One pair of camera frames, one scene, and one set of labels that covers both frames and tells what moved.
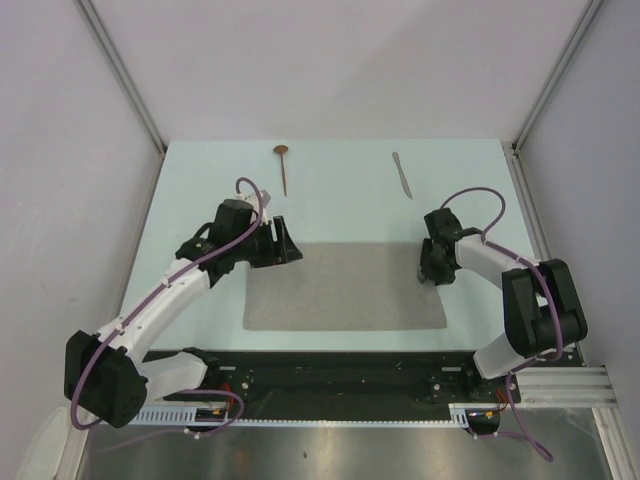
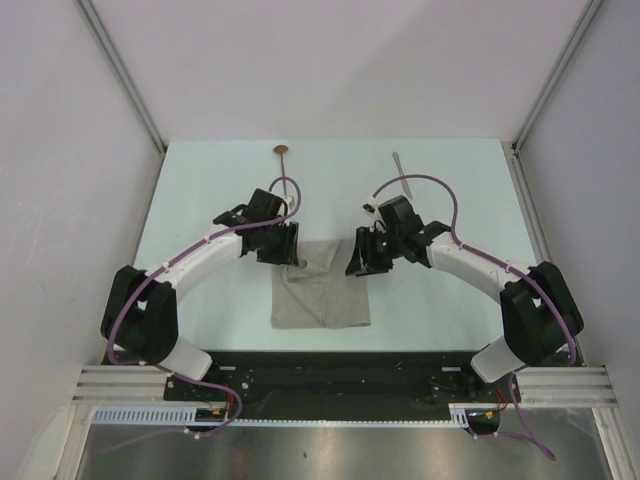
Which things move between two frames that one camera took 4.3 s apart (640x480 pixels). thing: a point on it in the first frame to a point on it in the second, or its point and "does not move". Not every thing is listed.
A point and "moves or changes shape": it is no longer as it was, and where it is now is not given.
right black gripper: [427, 272] to [363, 262]
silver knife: [405, 183] does not move
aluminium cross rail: [566, 387] does not move
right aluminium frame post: [591, 12] does not move
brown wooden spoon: [282, 149] does not move
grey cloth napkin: [343, 285] moves or changes shape
